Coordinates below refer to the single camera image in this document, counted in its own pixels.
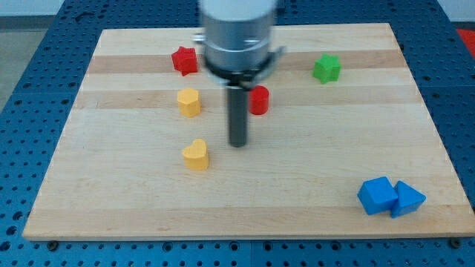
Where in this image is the yellow hexagon block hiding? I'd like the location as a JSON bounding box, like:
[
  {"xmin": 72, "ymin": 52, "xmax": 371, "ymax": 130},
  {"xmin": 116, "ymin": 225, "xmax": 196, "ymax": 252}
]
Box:
[{"xmin": 177, "ymin": 88, "xmax": 201, "ymax": 117}]

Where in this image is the red cylinder block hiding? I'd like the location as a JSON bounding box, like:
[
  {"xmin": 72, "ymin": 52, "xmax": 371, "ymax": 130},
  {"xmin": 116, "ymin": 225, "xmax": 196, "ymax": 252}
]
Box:
[{"xmin": 249, "ymin": 85, "xmax": 269, "ymax": 115}]

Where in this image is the red star block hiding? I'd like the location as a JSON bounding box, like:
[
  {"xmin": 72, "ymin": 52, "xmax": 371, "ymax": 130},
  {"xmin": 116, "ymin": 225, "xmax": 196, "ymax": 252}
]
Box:
[{"xmin": 171, "ymin": 46, "xmax": 198, "ymax": 76}]

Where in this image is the yellow heart block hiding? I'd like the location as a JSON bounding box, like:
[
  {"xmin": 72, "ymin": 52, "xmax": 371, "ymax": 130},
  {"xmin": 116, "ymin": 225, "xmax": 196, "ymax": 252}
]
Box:
[{"xmin": 182, "ymin": 139, "xmax": 209, "ymax": 171}]

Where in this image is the wooden board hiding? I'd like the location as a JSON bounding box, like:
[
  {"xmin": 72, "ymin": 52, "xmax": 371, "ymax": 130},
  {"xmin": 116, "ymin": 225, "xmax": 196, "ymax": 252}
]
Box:
[{"xmin": 23, "ymin": 23, "xmax": 474, "ymax": 241}]

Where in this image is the blue triangle block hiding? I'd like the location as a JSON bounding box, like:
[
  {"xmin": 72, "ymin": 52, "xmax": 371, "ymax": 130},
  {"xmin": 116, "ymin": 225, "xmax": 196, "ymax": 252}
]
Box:
[{"xmin": 390, "ymin": 181, "xmax": 427, "ymax": 218}]

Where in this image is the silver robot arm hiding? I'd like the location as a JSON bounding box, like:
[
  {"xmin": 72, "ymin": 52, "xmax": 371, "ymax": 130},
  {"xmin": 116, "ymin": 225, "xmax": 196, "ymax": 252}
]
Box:
[{"xmin": 194, "ymin": 0, "xmax": 284, "ymax": 148}]

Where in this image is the blue cube block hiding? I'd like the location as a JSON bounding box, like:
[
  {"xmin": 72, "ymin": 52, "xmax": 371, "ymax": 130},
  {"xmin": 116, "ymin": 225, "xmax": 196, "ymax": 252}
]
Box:
[{"xmin": 357, "ymin": 177, "xmax": 398, "ymax": 215}]

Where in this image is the green star block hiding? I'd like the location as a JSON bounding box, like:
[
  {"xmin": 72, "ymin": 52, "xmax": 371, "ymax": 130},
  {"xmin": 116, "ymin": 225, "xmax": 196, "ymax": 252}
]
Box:
[{"xmin": 312, "ymin": 53, "xmax": 341, "ymax": 84}]

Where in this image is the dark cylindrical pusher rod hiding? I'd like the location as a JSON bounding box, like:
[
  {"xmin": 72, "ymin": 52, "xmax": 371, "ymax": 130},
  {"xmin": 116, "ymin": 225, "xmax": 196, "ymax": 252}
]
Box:
[{"xmin": 226, "ymin": 85, "xmax": 248, "ymax": 148}]

